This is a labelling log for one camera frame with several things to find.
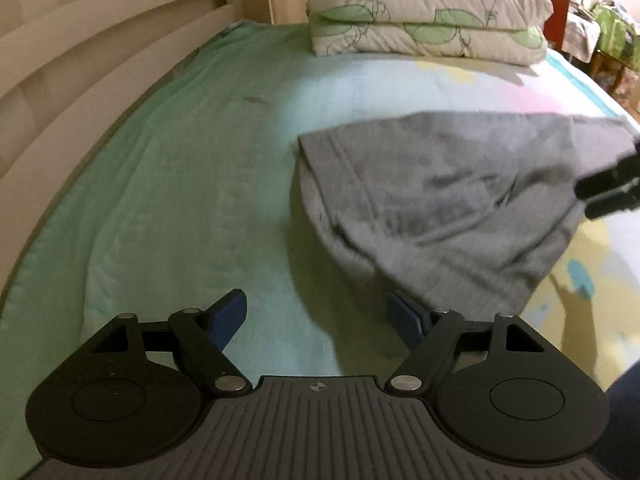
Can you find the gray pants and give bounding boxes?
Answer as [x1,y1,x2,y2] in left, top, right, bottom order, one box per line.
[290,110,640,322]

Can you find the person's blue clothing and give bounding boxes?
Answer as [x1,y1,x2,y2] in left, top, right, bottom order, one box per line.
[606,357,640,480]

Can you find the red chair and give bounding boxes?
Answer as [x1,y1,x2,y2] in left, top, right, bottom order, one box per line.
[542,0,572,52]

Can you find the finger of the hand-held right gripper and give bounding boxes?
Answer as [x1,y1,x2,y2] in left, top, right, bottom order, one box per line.
[585,191,640,221]
[575,152,640,200]

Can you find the cluttered side table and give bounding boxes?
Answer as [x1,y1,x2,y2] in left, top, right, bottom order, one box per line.
[567,0,640,73]

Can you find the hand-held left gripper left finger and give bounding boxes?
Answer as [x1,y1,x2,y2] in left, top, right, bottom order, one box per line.
[94,288,253,401]

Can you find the pastel printed bed sheet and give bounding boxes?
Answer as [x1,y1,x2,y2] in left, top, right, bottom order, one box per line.
[0,20,640,480]

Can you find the white wooden bed headboard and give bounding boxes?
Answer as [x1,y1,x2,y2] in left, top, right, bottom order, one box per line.
[0,0,308,306]

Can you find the lower floral pillow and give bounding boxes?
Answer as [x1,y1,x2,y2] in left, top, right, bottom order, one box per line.
[297,0,555,67]

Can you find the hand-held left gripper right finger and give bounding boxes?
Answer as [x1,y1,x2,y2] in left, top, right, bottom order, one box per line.
[385,290,547,395]

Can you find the wooden stool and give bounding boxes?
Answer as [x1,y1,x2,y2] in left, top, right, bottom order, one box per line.
[591,50,628,97]

